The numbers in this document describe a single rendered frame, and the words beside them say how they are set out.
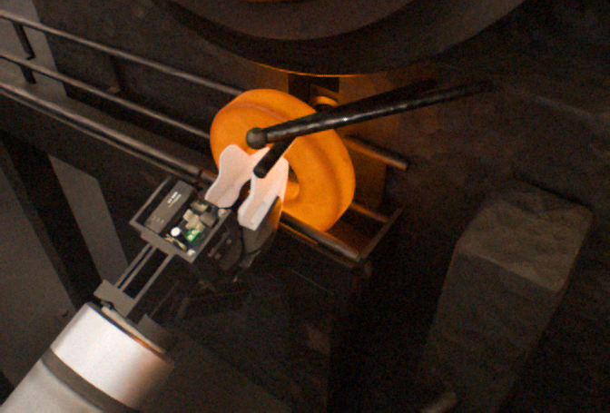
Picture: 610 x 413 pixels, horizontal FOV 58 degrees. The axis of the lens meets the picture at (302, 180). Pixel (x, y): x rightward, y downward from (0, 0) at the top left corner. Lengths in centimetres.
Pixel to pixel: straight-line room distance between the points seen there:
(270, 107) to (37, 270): 112
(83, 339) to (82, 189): 125
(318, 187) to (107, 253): 105
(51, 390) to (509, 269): 34
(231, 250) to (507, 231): 23
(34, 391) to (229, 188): 23
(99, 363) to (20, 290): 107
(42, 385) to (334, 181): 28
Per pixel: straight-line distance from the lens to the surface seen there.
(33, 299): 148
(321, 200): 52
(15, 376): 137
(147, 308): 45
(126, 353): 45
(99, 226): 157
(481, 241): 42
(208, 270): 46
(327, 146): 49
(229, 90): 62
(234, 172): 52
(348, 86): 52
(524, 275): 42
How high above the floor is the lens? 111
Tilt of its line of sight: 44 degrees down
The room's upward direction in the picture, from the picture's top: straight up
